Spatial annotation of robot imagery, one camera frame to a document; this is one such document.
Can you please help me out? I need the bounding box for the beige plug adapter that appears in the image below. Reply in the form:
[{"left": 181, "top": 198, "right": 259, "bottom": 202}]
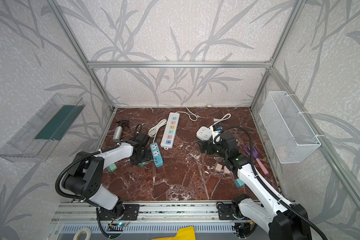
[
  {"left": 223, "top": 166, "right": 231, "bottom": 175},
  {"left": 214, "top": 163, "right": 223, "bottom": 173}
]

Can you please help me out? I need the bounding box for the white wire basket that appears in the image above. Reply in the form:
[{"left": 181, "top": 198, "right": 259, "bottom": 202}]
[{"left": 259, "top": 91, "right": 321, "bottom": 164}]

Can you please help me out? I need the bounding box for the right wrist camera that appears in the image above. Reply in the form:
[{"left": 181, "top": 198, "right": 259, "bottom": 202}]
[{"left": 210, "top": 124, "right": 222, "bottom": 144}]

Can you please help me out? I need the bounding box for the long white power strip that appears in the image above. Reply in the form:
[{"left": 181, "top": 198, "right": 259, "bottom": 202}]
[{"left": 161, "top": 113, "right": 180, "bottom": 150}]

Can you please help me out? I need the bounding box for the square white power socket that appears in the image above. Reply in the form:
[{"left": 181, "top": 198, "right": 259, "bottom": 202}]
[{"left": 196, "top": 126, "right": 212, "bottom": 141}]

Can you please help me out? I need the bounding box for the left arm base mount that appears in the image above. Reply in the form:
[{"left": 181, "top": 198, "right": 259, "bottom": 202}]
[{"left": 98, "top": 204, "right": 140, "bottom": 221}]

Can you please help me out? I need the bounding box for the white tape roll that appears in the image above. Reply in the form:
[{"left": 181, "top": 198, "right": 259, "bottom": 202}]
[{"left": 73, "top": 228, "right": 92, "bottom": 240}]

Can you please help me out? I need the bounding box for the silver spray bottle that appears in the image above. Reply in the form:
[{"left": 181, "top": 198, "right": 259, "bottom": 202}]
[{"left": 112, "top": 120, "right": 130, "bottom": 144}]

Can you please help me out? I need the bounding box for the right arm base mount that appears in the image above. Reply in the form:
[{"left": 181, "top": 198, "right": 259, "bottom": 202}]
[{"left": 216, "top": 202, "right": 244, "bottom": 220}]

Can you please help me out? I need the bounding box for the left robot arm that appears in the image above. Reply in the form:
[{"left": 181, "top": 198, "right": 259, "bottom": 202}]
[{"left": 55, "top": 133, "right": 151, "bottom": 215}]

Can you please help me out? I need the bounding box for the purple pink toy fork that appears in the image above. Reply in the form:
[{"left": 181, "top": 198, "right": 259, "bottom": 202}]
[{"left": 244, "top": 145, "right": 269, "bottom": 175}]

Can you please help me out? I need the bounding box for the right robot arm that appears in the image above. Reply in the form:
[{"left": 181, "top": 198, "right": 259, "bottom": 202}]
[{"left": 198, "top": 130, "right": 327, "bottom": 240}]

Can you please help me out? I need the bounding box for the teal power strip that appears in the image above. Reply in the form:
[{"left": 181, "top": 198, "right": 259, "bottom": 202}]
[{"left": 150, "top": 143, "right": 164, "bottom": 168}]

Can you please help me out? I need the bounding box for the yellow plastic object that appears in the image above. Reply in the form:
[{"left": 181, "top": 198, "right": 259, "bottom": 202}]
[{"left": 153, "top": 227, "right": 196, "bottom": 240}]

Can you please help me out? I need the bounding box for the clear plastic wall tray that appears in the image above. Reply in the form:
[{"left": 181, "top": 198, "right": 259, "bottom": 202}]
[{"left": 0, "top": 94, "right": 86, "bottom": 163}]

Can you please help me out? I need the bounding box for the teal plug adapter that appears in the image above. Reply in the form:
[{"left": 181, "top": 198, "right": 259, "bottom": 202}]
[{"left": 233, "top": 179, "right": 245, "bottom": 189}]

